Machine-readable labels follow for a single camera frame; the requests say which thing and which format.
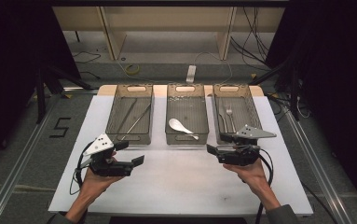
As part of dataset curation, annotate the white power strip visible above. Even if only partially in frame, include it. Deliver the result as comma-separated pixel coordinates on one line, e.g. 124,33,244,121
185,64,197,84

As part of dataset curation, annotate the black curtain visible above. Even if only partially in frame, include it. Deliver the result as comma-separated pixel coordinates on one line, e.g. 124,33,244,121
265,0,357,216
0,0,81,171

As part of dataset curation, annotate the bundle of black cables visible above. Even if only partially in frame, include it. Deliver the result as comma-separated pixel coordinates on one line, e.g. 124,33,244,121
230,7,271,64

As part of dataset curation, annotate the black metal stand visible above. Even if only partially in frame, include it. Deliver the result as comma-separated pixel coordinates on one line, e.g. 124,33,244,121
35,63,95,124
249,59,302,121

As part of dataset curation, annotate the person's right hand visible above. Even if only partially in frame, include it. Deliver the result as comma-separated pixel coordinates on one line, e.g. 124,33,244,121
223,159,269,191

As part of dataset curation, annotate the person's left hand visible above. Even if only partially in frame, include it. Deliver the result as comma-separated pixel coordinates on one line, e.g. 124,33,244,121
82,168,126,198

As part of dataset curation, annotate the clear grey plastic bin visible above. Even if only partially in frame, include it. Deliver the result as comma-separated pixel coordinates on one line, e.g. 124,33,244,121
213,83,263,146
165,83,211,146
104,83,154,146

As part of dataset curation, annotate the steel fork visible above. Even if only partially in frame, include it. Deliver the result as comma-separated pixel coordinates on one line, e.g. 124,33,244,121
225,105,237,134

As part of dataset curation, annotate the steel chopstick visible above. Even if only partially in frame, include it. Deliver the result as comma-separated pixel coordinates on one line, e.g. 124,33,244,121
116,97,138,134
120,103,152,141

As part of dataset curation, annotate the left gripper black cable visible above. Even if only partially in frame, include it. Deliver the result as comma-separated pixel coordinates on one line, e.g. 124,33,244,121
69,141,94,196

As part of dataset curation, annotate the aluminium floor rail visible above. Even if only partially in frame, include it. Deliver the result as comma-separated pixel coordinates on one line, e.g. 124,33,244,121
0,94,62,224
281,106,356,224

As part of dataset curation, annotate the yellow tape roll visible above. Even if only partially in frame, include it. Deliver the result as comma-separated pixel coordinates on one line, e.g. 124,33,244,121
125,63,141,76

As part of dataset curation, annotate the white power cable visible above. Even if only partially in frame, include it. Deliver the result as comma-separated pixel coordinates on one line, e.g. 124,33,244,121
194,50,234,85

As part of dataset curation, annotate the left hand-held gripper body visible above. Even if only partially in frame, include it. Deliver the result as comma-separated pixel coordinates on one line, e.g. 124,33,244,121
82,133,136,177

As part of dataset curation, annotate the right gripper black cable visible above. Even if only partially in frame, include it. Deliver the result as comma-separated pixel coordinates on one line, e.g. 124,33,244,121
254,148,275,224

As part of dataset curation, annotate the beige wooden shelf unit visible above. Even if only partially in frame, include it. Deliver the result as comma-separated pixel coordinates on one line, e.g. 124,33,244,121
52,6,286,62

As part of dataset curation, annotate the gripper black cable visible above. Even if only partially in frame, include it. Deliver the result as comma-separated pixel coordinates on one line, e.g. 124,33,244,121
254,148,275,224
69,141,94,196

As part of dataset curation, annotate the thin black floor cable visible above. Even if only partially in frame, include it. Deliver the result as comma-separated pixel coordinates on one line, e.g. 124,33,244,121
73,50,102,65

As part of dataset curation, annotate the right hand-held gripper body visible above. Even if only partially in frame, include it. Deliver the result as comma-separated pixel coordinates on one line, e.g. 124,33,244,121
216,124,277,167

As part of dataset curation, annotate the white ceramic spoon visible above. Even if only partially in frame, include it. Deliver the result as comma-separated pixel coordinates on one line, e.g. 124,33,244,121
168,118,200,141

